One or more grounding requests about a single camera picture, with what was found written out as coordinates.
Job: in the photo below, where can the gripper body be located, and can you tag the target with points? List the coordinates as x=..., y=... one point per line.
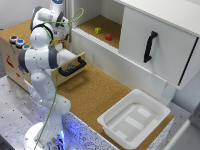
x=61, y=30

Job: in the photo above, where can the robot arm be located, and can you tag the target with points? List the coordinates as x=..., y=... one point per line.
x=41, y=83

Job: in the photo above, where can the yellow block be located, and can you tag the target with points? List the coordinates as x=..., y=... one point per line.
x=97, y=30

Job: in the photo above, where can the wooden drawer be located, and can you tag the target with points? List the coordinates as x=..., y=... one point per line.
x=71, y=60

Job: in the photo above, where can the green button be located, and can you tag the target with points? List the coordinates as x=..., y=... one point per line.
x=26, y=47

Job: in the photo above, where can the blue button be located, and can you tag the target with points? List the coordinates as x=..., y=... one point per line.
x=20, y=42

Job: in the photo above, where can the red button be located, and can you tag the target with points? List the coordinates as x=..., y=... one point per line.
x=13, y=38

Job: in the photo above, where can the white cabinet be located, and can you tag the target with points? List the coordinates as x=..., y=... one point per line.
x=110, y=63

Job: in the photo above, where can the wooden drawer box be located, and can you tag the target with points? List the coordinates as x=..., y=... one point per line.
x=10, y=63

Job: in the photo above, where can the white sliding door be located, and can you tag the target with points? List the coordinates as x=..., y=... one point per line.
x=166, y=56

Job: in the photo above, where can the white plastic box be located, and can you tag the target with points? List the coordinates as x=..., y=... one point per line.
x=133, y=120

